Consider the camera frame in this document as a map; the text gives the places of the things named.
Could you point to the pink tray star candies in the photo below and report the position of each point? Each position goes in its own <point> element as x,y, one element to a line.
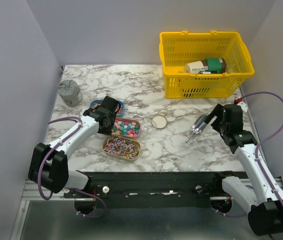
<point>128,128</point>

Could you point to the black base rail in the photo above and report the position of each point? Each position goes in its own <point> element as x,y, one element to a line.
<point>159,189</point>

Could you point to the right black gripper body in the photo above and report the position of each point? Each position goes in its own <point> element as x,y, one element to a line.
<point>223,127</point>

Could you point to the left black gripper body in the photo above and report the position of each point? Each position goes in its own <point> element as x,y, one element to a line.
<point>108,131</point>

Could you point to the aluminium frame rail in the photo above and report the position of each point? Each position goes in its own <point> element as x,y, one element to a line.
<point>31,193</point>

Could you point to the yellow plastic basket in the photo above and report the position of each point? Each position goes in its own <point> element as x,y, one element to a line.
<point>177,48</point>

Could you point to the silver metal scoop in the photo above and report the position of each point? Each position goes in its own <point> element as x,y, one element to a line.
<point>198,126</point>

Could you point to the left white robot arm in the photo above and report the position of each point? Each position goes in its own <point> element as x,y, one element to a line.
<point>49,167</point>

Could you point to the grey drawstring pouch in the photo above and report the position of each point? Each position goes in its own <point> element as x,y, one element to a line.
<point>70,92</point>

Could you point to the green brown bottle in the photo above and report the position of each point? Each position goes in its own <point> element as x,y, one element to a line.
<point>206,66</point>

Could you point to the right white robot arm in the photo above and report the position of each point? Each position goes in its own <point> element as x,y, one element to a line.
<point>264,203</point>

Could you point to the beige tray rainbow lollipops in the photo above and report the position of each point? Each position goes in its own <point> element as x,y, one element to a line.
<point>122,148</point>

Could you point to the blue tray clear lollipops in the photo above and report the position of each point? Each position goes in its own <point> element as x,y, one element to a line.
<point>97,102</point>

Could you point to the clear glass jar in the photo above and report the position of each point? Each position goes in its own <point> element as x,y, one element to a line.
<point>147,130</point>

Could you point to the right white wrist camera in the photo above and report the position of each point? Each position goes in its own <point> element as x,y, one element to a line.
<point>240,102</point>

